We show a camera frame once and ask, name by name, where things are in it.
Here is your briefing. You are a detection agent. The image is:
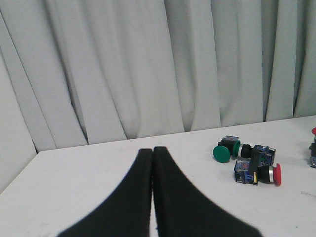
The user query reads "green push button behind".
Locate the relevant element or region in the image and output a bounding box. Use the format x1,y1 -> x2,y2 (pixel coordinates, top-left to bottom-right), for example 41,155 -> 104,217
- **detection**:
218,135 -> 241,157

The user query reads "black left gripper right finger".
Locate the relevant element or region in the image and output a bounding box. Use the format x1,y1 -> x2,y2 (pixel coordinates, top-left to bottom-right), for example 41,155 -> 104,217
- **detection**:
153,147 -> 261,237

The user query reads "red mushroom push button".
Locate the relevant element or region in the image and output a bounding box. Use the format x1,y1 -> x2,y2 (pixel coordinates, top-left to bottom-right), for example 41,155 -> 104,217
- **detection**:
234,160 -> 281,187

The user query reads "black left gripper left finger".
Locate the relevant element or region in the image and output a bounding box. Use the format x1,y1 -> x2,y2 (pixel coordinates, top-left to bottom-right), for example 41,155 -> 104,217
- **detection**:
59,149 -> 153,237

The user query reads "grey pleated curtain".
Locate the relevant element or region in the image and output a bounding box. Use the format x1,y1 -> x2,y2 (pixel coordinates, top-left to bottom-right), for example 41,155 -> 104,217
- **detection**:
0,0 -> 316,189

